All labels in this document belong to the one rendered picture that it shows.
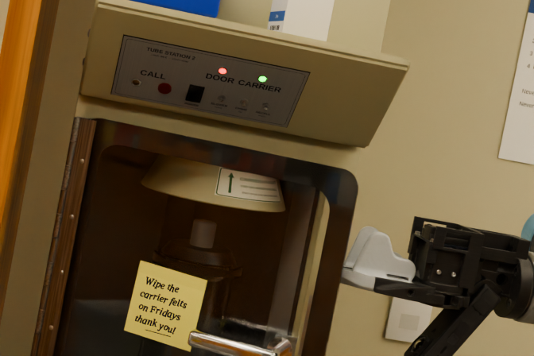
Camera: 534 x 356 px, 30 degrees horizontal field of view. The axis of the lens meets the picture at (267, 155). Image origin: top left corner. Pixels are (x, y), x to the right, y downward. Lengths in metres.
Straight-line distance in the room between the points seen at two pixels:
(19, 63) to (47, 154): 0.54
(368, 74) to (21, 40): 0.35
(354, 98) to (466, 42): 0.61
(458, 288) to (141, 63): 0.39
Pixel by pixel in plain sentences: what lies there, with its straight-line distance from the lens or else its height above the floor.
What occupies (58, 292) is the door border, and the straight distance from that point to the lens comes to 1.09.
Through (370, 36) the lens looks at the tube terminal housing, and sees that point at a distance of 1.13.
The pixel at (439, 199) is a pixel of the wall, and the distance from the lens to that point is 1.63.
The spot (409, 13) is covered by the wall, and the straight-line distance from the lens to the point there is 1.60.
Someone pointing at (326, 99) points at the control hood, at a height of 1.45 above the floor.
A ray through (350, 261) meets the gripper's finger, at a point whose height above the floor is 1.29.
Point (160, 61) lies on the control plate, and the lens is 1.01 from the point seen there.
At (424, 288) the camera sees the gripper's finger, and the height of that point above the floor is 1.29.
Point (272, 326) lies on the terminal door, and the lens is 1.01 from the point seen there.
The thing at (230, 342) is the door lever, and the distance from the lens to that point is 0.97.
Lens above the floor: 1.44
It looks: 3 degrees down
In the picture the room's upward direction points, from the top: 11 degrees clockwise
